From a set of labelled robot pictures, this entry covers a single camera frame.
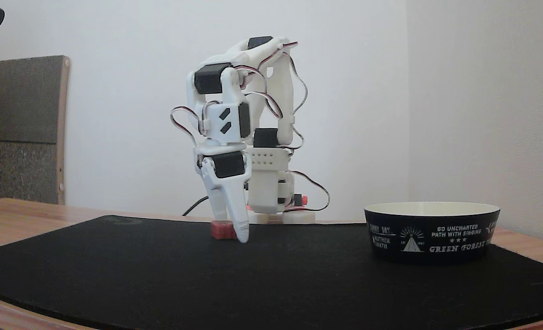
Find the black printed paper bowl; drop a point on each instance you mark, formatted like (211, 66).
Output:
(429, 238)

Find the grey board with wooden edge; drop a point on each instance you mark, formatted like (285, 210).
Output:
(21, 137)

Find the red block toy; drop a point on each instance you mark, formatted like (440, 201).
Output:
(223, 230)

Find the black table mat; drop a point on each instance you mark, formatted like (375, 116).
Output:
(207, 284)

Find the red clamp knob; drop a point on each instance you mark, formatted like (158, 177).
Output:
(301, 200)

